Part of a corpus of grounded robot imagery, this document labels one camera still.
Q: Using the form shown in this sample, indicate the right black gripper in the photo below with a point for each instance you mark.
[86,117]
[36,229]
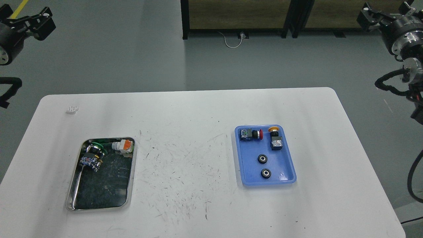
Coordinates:
[395,33]

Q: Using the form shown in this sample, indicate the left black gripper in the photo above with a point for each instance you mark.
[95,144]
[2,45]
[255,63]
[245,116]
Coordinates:
[12,35]

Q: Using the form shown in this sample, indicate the black gear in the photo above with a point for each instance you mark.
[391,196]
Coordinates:
[265,173]
[262,159]

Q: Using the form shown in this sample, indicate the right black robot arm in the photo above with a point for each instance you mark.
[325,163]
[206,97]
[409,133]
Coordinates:
[411,56]

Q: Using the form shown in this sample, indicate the silver metal tray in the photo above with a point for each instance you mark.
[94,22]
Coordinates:
[110,187]

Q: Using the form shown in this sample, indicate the blue plastic tray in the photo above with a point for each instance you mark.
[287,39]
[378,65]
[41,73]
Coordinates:
[279,161]

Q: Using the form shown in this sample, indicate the right wooden cabinet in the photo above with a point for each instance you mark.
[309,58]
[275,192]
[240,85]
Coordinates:
[325,16]

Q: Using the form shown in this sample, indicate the wooden cabinet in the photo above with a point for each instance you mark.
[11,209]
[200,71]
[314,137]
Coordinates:
[325,16]
[237,16]

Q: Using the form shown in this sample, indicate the small white plastic piece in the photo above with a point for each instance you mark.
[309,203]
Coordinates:
[72,110]

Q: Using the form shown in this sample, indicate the left wooden cabinet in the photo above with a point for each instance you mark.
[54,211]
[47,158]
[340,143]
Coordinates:
[237,16]

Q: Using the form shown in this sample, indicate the green push button switch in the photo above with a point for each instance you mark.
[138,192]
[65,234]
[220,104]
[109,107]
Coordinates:
[93,156]

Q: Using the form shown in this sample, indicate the orange white switch module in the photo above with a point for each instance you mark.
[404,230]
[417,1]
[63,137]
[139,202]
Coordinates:
[123,147]

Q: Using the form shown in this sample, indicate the yellow push button switch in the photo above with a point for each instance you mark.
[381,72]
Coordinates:
[275,138]

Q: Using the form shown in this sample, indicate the red push button switch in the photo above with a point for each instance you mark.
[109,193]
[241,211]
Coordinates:
[248,134]

